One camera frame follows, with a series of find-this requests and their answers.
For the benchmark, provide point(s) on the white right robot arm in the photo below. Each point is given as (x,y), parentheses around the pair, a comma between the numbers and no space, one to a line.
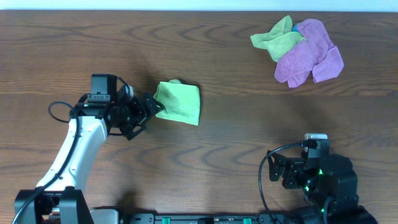
(329,184)

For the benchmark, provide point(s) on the blue cloth under pile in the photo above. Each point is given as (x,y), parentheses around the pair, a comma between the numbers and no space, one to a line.
(295,29)

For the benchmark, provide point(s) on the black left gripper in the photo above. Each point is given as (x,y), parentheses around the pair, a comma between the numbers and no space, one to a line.
(138,114)

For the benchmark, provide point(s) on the purple crumpled cloth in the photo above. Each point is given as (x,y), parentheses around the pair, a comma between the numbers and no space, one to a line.
(316,56)

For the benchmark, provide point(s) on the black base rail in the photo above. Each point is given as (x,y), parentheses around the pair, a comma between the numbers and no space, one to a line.
(112,215)

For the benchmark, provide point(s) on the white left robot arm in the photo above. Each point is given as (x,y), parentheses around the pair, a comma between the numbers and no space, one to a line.
(90,124)

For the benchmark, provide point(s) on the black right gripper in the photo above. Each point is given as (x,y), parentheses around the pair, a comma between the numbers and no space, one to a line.
(293,167)

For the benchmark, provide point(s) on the light green microfiber cloth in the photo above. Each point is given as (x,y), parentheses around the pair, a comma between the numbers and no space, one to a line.
(181,101)

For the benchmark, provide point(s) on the olive green crumpled cloth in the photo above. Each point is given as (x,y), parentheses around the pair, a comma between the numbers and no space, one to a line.
(279,40)

